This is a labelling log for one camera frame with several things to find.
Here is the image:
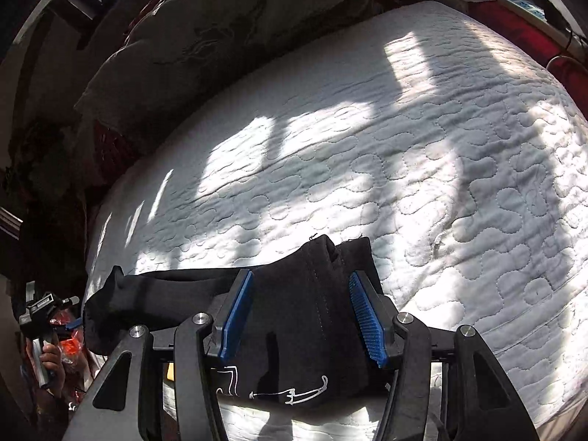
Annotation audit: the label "black pants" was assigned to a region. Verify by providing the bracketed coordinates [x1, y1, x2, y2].
[84, 235, 383, 406]

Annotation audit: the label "left hand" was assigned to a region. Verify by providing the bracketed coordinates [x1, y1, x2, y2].
[26, 340, 65, 399]

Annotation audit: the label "plastic bag with orange items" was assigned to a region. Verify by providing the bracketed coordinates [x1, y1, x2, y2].
[48, 308, 93, 405]

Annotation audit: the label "white quilted mattress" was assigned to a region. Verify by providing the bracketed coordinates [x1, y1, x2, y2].
[87, 1, 587, 427]

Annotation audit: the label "grey floral pillow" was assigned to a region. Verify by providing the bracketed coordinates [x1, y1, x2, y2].
[75, 0, 383, 135]

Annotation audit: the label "white power strip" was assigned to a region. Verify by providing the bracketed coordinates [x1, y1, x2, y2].
[497, 0, 573, 46]

